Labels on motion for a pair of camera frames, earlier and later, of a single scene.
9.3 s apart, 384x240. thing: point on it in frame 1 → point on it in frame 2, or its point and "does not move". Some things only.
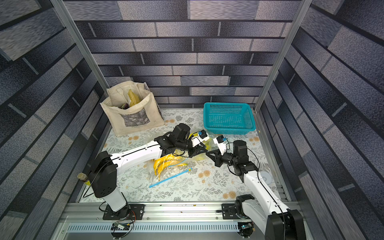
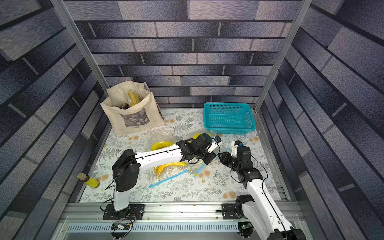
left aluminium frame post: (91, 60) does not move
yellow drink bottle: (83, 178) does not move
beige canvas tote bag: (130, 107) does not move
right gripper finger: (218, 162) → (231, 164)
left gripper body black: (186, 144) → (205, 155)
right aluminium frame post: (303, 8) does not move
